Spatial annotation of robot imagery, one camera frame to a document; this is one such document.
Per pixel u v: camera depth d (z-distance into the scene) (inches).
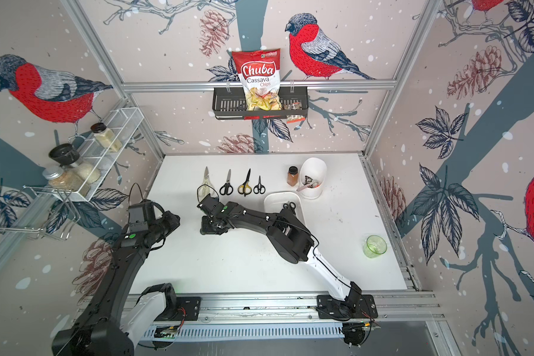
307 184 38.8
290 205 38.7
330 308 28.7
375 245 34.3
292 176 40.4
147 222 24.4
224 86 35.7
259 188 42.1
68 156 24.1
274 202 39.1
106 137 29.3
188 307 28.7
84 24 29.3
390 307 29.7
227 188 42.1
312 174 39.8
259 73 32.0
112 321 16.9
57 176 23.2
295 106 36.2
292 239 22.1
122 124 35.6
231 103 37.4
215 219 31.2
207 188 42.2
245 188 41.9
